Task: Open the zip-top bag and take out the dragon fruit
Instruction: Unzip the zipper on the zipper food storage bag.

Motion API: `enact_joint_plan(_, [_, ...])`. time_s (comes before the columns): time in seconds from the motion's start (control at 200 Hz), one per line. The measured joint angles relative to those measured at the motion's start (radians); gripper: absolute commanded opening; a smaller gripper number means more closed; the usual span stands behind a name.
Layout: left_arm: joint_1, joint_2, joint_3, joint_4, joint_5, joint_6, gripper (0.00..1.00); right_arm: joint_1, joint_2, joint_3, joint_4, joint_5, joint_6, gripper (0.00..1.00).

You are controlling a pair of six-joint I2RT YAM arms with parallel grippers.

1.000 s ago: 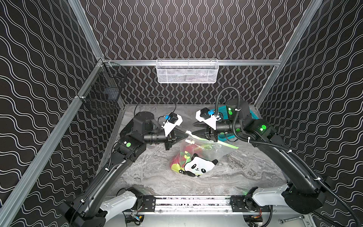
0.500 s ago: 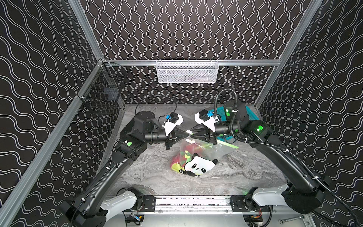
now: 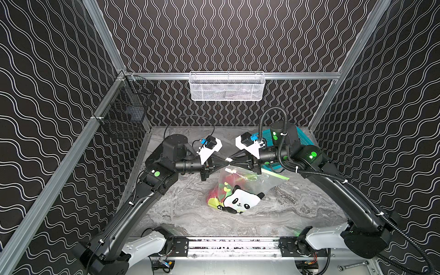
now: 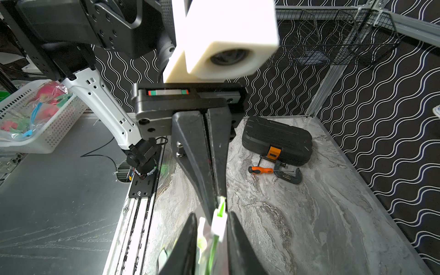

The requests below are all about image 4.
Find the grey metal clamp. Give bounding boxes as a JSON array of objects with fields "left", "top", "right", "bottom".
[{"left": 258, "top": 155, "right": 303, "bottom": 184}]

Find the orange handled screwdriver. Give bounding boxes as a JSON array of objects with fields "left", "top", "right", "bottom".
[{"left": 248, "top": 166, "right": 296, "bottom": 174}]

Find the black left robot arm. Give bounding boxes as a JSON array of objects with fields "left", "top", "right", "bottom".
[{"left": 1, "top": 1, "right": 247, "bottom": 222}]

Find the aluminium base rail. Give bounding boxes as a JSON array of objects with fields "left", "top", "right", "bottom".
[{"left": 103, "top": 146, "right": 165, "bottom": 275}]

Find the black wire basket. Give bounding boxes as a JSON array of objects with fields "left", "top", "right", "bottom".
[{"left": 267, "top": 8, "right": 401, "bottom": 68}]

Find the black tool case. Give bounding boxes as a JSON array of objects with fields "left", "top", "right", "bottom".
[{"left": 242, "top": 117, "right": 313, "bottom": 166}]

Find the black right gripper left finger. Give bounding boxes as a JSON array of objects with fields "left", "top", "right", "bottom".
[{"left": 159, "top": 213, "right": 198, "bottom": 275}]

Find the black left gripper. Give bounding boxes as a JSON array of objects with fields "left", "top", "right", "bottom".
[{"left": 132, "top": 82, "right": 248, "bottom": 223}]

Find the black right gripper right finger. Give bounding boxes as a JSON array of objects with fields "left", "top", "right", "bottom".
[{"left": 227, "top": 212, "right": 267, "bottom": 275}]

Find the white plastic bin with toys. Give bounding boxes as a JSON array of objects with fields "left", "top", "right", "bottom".
[{"left": 1, "top": 80, "right": 87, "bottom": 154}]

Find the clear zip-top bag green seal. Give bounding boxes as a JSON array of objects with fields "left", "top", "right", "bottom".
[{"left": 157, "top": 195, "right": 231, "bottom": 275}]

